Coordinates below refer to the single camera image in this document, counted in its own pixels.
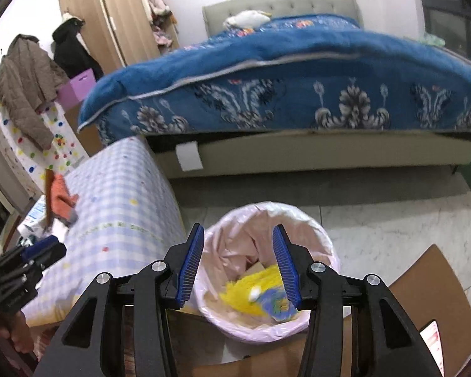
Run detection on trash bin with pink bag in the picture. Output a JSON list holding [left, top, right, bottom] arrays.
[[192, 201, 342, 342]]

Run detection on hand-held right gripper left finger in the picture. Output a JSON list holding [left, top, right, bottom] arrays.
[[33, 223, 205, 377]]

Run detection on white plush toy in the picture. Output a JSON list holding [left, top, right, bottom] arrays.
[[223, 10, 271, 30]]

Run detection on white dotted cabinet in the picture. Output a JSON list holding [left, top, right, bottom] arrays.
[[0, 71, 89, 177]]

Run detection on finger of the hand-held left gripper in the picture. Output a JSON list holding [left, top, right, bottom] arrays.
[[20, 235, 60, 253], [0, 241, 67, 275]]

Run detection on white red printed label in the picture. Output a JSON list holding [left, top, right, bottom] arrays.
[[419, 320, 441, 367]]

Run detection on beige upholstered bed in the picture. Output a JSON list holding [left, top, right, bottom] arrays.
[[145, 0, 471, 179]]

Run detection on dark window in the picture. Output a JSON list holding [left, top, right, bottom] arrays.
[[414, 0, 471, 71]]

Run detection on purple storage basket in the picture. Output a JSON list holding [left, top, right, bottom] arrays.
[[57, 68, 97, 107]]

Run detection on white blue packet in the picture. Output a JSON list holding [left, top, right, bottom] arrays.
[[19, 196, 51, 236]]

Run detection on wooden wardrobe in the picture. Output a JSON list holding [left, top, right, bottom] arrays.
[[59, 0, 181, 77]]

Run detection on person's left hand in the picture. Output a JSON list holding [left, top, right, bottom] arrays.
[[0, 308, 35, 356]]

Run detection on brown quilted jacket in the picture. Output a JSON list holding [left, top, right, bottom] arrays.
[[0, 35, 69, 150]]

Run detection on wooden drawer cabinet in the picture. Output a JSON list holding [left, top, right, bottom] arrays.
[[65, 106, 105, 158]]

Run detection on black jacket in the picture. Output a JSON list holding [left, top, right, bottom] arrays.
[[52, 14, 105, 81]]

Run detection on table with checked tablecloth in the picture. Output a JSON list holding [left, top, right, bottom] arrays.
[[21, 137, 189, 326]]

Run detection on orange cloth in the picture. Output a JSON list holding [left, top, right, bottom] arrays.
[[49, 173, 79, 224]]

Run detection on white tag on bed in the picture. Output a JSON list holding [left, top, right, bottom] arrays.
[[176, 143, 203, 171]]

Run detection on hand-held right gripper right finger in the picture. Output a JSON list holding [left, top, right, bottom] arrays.
[[272, 224, 444, 377]]

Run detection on blue floral blanket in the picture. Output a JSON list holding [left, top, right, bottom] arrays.
[[78, 14, 471, 146]]

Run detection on cardboard box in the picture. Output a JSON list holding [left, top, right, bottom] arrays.
[[169, 243, 471, 377]]

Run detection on light green cloth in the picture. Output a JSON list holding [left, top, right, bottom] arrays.
[[422, 33, 446, 48]]

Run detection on pink clothes in wardrobe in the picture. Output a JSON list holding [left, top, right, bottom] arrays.
[[137, 0, 177, 46]]

